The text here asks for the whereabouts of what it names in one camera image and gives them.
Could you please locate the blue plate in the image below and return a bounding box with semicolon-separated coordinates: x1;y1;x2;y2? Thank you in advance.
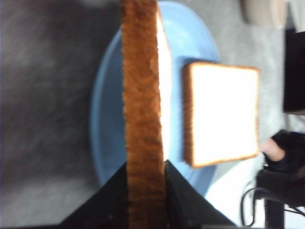
89;1;220;196

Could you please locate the black cable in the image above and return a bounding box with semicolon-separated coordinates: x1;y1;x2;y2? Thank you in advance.
240;187;305;226

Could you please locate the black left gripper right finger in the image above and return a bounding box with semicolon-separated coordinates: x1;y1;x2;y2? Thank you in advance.
165;160;234;225

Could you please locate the toast slice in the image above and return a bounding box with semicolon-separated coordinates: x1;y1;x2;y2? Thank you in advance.
183;62;260;168
121;0;173;229

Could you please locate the cream ribbed bowl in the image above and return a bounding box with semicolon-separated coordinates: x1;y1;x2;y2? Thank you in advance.
240;0;288;29

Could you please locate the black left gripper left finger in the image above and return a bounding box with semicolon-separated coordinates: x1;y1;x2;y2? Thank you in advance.
59;163;129;226

